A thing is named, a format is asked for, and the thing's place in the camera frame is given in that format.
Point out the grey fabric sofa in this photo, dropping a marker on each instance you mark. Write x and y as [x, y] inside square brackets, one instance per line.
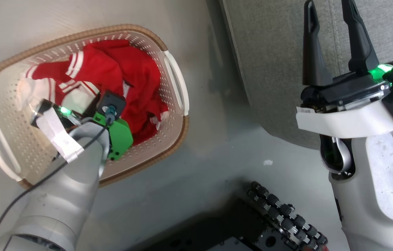
[269, 52]

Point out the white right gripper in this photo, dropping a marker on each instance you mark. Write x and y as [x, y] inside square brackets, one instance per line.
[343, 118]

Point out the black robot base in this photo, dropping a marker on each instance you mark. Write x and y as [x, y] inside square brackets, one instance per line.
[224, 233]

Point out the white tape strip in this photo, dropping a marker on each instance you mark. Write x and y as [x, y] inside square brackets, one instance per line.
[59, 137]

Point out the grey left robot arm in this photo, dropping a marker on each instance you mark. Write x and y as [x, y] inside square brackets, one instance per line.
[60, 195]

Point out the black roller wheel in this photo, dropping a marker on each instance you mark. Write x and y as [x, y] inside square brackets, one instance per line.
[287, 216]

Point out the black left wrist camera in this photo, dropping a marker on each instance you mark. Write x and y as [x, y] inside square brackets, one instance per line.
[113, 101]

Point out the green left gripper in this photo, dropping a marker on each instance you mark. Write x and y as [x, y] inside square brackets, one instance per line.
[120, 136]

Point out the white perforated laundry basket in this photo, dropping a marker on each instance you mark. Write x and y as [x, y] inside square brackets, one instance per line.
[15, 139]

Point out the red white striped garment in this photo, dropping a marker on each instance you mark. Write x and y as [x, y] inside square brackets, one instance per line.
[133, 73]

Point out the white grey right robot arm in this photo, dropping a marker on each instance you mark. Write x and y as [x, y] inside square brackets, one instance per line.
[381, 195]

